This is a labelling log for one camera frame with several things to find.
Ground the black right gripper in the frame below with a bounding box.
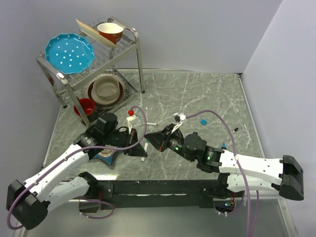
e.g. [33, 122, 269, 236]
[143, 126, 194, 164]

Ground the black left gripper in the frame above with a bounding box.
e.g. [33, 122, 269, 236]
[103, 125, 147, 155]

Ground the white marker with green tip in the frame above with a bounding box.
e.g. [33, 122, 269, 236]
[141, 140, 149, 162]

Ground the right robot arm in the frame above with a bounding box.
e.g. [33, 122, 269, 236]
[145, 124, 304, 201]

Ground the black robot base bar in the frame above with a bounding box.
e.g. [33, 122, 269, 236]
[84, 178, 243, 208]

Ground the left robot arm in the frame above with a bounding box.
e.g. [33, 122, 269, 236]
[6, 113, 147, 230]

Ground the blue pen cap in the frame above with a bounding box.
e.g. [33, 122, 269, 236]
[200, 119, 207, 125]

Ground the blue star shaped dish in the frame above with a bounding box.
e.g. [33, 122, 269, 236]
[93, 150, 118, 165]

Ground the small glass bowl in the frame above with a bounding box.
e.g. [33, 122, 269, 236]
[98, 149, 116, 158]

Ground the red cup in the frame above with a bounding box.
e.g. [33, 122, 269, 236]
[79, 98, 96, 117]

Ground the beige bowl on rack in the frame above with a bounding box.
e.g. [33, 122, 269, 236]
[93, 75, 120, 101]

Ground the metal dish rack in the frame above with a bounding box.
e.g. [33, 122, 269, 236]
[36, 16, 146, 129]

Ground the red and white bowl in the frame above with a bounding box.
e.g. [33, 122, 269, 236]
[97, 23, 124, 44]

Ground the blue polka dot plate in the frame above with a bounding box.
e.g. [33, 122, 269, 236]
[45, 33, 95, 75]

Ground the beige rectangular plate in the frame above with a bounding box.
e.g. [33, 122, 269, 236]
[76, 19, 118, 48]

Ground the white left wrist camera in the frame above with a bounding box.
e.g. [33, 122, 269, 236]
[126, 110, 141, 134]

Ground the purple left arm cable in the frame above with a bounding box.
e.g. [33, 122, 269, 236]
[6, 106, 148, 229]

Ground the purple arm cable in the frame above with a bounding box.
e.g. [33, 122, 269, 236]
[186, 110, 260, 237]
[6, 106, 148, 229]

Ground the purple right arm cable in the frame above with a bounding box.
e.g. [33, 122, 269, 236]
[186, 110, 260, 237]

